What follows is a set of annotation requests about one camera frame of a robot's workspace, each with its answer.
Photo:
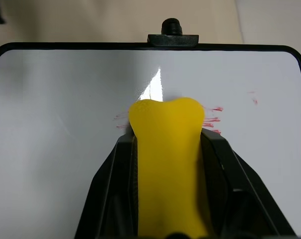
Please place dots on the black-framed whiteboard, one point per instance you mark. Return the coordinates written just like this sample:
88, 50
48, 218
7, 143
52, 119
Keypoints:
55, 129

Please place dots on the black marker holder clip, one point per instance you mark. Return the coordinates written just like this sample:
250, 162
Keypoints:
173, 39

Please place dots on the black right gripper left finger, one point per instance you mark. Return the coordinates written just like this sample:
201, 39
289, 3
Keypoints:
108, 189

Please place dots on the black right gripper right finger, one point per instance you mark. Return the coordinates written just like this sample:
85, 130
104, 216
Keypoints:
240, 189

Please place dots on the red marker drawing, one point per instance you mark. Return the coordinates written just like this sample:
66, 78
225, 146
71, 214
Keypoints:
212, 119

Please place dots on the yellow bone-shaped eraser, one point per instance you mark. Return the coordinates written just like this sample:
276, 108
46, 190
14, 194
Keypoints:
169, 159

